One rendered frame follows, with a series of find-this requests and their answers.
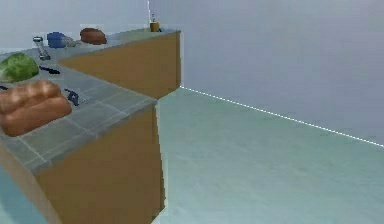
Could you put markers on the brown kitchen counter grey top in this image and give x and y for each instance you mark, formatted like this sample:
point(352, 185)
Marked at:
point(110, 160)

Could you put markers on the silver pepper shaker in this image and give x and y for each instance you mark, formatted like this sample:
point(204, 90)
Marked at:
point(41, 50)

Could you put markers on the black knife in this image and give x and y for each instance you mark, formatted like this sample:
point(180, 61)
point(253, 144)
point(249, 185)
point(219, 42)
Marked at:
point(50, 70)

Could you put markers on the yellow soap bottle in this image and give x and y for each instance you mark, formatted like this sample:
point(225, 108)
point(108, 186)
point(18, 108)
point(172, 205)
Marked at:
point(154, 26)

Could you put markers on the dark blue utensil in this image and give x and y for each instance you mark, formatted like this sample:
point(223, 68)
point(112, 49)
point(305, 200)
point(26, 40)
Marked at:
point(73, 96)

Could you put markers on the green lettuce head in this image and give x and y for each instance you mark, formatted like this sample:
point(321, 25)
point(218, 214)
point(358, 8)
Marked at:
point(18, 67)

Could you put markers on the small dark brown bread loaf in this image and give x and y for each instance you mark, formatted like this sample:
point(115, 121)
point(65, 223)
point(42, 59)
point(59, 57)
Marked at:
point(93, 36)

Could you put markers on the blue pot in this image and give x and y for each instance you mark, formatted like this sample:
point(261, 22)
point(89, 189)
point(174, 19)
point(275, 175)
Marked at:
point(56, 39)

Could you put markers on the large brown bread loaf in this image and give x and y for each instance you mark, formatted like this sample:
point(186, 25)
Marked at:
point(31, 106)

